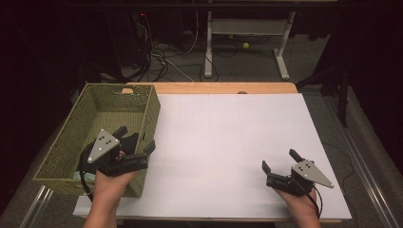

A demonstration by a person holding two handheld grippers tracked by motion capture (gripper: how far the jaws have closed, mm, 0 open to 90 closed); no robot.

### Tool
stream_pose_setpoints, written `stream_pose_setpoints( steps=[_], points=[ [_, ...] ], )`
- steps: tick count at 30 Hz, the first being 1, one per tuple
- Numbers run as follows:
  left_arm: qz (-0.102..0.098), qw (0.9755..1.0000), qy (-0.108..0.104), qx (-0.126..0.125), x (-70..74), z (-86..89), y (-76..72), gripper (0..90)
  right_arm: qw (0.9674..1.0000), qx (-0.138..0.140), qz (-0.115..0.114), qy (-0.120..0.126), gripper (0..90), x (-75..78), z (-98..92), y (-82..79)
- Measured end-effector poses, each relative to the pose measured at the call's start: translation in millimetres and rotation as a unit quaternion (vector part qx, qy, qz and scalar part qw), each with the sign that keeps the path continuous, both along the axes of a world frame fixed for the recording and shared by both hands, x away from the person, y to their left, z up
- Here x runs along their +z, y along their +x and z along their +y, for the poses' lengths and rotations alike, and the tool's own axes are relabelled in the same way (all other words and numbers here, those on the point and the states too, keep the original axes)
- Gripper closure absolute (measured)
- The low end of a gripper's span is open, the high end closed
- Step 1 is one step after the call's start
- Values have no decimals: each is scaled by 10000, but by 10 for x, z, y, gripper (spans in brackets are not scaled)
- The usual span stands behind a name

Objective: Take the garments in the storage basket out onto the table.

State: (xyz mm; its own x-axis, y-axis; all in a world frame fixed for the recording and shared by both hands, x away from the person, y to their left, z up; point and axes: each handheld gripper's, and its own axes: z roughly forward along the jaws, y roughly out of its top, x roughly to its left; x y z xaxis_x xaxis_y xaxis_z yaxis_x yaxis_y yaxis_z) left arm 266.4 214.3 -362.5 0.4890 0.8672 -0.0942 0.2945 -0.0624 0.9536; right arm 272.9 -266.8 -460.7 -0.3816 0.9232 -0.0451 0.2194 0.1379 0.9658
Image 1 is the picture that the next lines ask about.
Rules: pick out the white metal desk frame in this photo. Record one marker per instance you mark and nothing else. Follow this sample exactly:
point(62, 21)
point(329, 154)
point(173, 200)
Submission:
point(247, 27)

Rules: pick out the person's right hand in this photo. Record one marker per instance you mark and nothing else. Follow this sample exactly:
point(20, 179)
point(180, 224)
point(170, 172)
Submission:
point(302, 205)

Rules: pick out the green woven basket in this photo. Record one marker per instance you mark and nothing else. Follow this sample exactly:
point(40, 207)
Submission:
point(104, 107)

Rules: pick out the black equipment with red light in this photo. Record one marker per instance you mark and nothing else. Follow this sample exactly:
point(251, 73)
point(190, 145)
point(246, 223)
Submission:
point(141, 34)

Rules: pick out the yellow tennis ball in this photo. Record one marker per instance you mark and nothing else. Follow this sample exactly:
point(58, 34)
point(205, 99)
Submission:
point(245, 45)

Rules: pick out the long aluminium floor rail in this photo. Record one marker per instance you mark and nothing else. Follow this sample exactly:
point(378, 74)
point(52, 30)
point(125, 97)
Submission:
point(361, 167)

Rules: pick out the short aluminium floor rail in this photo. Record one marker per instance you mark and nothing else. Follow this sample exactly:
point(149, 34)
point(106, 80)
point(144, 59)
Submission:
point(38, 205)

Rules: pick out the black metal stand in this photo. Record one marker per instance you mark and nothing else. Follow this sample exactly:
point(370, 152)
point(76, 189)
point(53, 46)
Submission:
point(343, 101)

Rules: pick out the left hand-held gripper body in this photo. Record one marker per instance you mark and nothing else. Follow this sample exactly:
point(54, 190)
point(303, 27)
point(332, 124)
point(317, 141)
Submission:
point(104, 145)

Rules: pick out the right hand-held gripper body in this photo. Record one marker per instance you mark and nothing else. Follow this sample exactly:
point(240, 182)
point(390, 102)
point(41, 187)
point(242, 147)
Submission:
point(309, 172)

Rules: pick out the person's left hand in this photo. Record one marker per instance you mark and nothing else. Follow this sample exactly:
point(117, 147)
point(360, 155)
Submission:
point(109, 186)

